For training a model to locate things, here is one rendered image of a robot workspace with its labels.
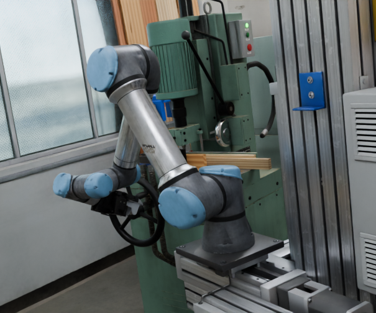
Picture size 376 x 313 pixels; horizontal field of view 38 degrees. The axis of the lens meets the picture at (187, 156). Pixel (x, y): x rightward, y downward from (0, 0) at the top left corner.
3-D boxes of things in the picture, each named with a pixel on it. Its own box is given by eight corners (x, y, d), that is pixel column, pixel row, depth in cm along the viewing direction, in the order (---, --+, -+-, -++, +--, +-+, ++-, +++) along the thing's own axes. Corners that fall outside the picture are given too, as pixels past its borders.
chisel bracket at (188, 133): (169, 149, 228) (167, 129, 226) (190, 143, 238) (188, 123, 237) (183, 149, 223) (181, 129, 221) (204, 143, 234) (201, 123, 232)
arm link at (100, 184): (119, 166, 168) (96, 169, 175) (91, 175, 160) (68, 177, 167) (124, 190, 169) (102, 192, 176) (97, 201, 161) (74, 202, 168)
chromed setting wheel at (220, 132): (215, 149, 228) (211, 120, 226) (231, 144, 238) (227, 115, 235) (220, 149, 226) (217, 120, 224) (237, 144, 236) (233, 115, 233)
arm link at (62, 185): (64, 194, 165) (48, 195, 171) (92, 202, 173) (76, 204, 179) (69, 169, 167) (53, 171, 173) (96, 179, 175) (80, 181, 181)
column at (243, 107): (193, 177, 253) (173, 20, 241) (220, 166, 270) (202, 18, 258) (233, 179, 239) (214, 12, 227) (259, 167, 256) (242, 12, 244)
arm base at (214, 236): (266, 241, 153) (262, 207, 151) (224, 258, 145) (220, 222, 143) (232, 231, 165) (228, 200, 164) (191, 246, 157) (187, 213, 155)
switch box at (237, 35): (231, 59, 237) (227, 22, 234) (243, 57, 245) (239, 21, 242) (243, 58, 233) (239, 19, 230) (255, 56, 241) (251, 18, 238)
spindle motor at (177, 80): (147, 101, 224) (137, 25, 219) (174, 95, 238) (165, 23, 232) (180, 99, 213) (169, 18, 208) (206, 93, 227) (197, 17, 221)
